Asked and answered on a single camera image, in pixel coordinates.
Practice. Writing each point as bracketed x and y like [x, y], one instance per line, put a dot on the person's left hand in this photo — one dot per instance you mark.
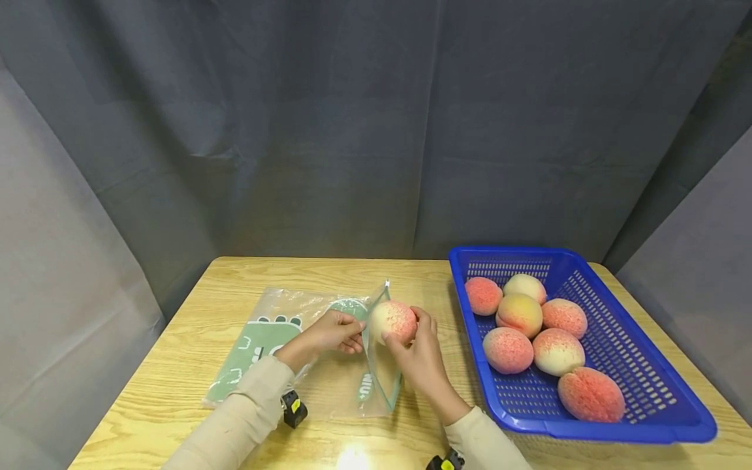
[323, 336]

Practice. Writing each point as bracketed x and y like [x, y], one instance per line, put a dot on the person's right hand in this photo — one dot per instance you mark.
[426, 365]

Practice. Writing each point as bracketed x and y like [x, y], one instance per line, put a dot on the person's right fingers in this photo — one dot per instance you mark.
[425, 323]

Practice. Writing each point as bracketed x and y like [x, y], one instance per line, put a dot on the person's right thumb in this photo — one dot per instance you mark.
[395, 343]

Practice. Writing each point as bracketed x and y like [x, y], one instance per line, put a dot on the person's left fingers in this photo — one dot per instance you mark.
[354, 336]

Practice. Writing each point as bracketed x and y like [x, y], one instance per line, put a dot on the pale pink single peach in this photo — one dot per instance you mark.
[392, 320]

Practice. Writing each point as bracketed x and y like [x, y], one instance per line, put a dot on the clear green printed zip bag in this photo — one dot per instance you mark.
[264, 339]

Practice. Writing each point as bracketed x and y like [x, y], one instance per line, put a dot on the person's left forearm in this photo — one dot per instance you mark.
[235, 418]

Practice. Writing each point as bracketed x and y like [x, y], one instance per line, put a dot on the person's right forearm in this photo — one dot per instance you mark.
[487, 440]

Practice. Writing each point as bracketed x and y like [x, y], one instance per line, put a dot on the black wrist band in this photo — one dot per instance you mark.
[295, 408]
[447, 462]

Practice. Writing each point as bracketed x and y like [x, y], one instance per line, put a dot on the pile of peaches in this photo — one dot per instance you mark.
[558, 352]

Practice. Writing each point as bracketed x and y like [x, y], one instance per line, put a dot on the blue plastic basket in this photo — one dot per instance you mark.
[646, 365]

